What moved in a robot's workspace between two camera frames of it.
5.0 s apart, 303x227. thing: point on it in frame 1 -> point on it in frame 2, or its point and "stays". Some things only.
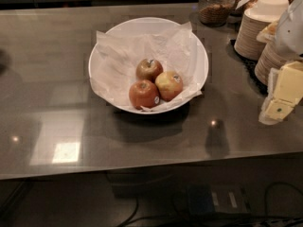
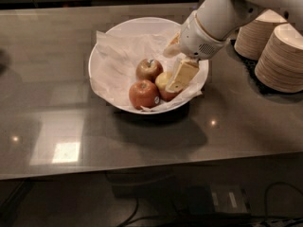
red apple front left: [144, 93] stays
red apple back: [148, 69] stays
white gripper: [291, 32] -> [196, 39]
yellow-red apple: [169, 84] stays
